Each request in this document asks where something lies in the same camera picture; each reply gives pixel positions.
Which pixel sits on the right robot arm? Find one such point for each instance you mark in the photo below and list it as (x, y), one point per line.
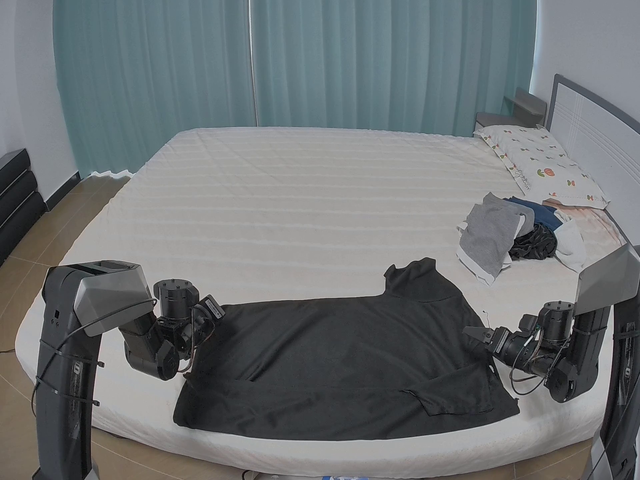
(585, 338)

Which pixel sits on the bed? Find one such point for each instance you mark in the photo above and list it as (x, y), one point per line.
(300, 208)

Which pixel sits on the grey bedside table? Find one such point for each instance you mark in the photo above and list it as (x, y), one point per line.
(515, 110)

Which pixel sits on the black chest of drawers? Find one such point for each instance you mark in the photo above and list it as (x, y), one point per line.
(17, 203)

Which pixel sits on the pile of clothes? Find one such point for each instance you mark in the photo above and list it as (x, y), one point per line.
(487, 238)

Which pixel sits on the white printed pillow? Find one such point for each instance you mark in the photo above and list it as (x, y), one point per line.
(542, 163)

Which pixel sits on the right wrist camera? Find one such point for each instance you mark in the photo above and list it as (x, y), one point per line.
(528, 324)

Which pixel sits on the black T-shirt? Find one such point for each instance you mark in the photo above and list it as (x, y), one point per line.
(340, 358)

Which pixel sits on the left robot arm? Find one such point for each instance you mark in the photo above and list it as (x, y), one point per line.
(65, 368)

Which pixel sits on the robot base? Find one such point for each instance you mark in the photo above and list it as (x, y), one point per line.
(345, 477)

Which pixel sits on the blue-green curtain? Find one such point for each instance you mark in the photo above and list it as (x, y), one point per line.
(150, 58)
(390, 43)

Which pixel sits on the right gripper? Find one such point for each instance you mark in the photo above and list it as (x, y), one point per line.
(505, 348)

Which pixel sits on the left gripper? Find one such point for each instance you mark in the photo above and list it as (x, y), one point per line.
(206, 325)

